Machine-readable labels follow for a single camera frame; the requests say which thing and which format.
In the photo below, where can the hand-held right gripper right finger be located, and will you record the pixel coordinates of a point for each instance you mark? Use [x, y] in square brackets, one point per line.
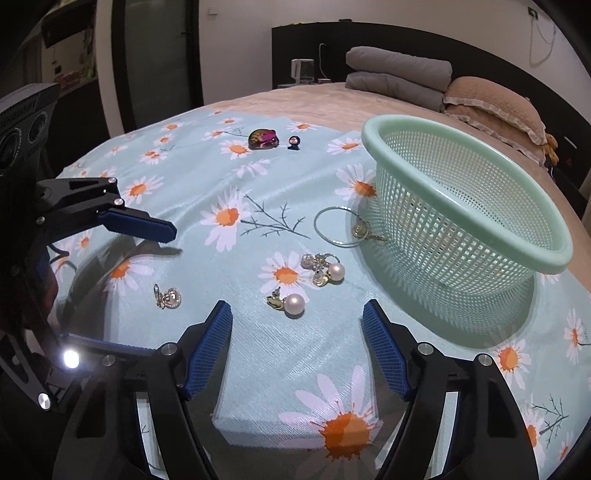
[383, 353]

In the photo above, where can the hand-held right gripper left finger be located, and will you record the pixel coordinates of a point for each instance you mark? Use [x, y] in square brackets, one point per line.
[210, 353]

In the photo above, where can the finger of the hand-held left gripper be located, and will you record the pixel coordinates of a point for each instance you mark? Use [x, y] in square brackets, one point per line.
[138, 225]
[115, 345]

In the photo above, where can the gold crystal charm earring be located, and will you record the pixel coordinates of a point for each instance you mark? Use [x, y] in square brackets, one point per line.
[168, 299]

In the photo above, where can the pearl earring with gold back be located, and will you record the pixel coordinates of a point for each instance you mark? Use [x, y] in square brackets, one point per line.
[334, 272]
[293, 305]

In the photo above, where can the crystal ball earring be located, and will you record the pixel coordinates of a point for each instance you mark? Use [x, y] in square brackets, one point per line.
[308, 261]

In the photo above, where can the gold coin pendant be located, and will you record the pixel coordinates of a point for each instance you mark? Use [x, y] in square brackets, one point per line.
[361, 229]

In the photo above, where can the thin hoop bangle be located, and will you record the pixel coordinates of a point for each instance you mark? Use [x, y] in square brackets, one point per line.
[317, 230]

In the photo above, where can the green plastic mesh basket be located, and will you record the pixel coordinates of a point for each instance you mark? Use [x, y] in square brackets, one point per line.
[461, 230]

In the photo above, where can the iridescent purple brooch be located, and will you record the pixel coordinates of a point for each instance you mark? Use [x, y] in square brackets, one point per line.
[263, 138]

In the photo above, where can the small black bead earring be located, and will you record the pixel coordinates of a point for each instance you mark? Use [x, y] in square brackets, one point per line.
[293, 141]

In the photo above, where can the daisy print blue cloth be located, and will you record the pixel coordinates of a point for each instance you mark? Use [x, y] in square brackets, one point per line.
[277, 194]

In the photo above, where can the small white bedside appliance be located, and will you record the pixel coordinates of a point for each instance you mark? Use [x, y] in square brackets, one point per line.
[302, 69]

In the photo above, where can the yellow plush toy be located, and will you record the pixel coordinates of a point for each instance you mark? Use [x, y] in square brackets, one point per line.
[550, 147]

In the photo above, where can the brown ruffled pillow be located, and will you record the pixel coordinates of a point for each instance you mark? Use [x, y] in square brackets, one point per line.
[494, 110]

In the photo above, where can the folded grey quilt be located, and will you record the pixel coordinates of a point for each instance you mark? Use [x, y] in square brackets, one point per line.
[397, 74]

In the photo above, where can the black door frame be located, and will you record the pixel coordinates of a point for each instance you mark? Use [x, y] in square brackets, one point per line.
[117, 69]

